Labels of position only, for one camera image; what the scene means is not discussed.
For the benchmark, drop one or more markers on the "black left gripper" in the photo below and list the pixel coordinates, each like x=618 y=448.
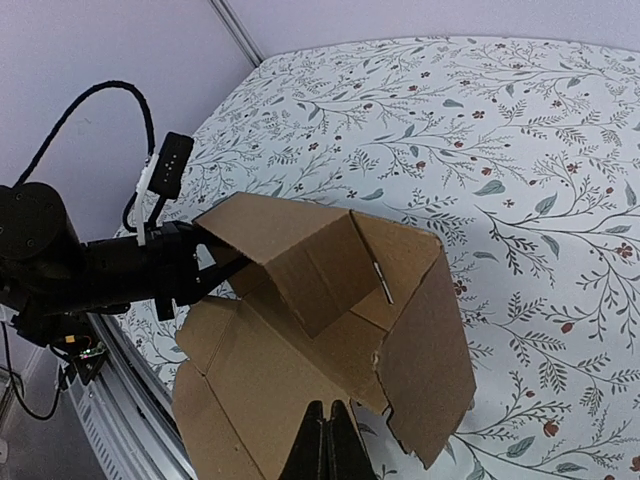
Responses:
x=165 y=269

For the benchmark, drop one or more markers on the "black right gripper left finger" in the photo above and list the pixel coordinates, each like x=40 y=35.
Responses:
x=308 y=458

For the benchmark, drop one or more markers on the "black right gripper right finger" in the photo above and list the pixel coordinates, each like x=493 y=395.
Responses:
x=346 y=456

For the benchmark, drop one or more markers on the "brown cardboard paper box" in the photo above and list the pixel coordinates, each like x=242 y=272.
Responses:
x=336 y=305

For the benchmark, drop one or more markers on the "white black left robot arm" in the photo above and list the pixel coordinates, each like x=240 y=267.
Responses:
x=50 y=278

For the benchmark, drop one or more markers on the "floral patterned table mat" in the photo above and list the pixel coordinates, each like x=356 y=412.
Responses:
x=522 y=155

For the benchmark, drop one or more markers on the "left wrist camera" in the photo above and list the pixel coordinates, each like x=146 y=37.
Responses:
x=162 y=175

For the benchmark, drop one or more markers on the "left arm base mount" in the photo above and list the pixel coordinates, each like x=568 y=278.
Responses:
x=82 y=356

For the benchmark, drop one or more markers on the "aluminium front rail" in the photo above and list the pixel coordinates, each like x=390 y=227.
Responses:
x=125 y=412

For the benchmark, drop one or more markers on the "left aluminium frame post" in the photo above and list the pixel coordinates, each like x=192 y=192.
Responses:
x=238 y=31

